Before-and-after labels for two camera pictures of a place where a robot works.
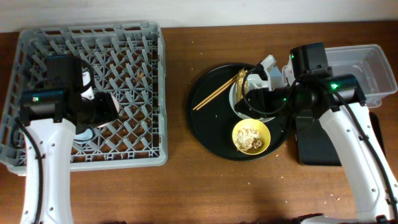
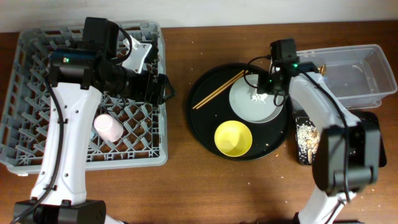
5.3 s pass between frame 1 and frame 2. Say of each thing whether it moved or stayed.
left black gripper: moved
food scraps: moved
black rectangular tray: stayed
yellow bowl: moved
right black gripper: moved
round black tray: stayed
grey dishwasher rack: stayed
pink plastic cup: moved
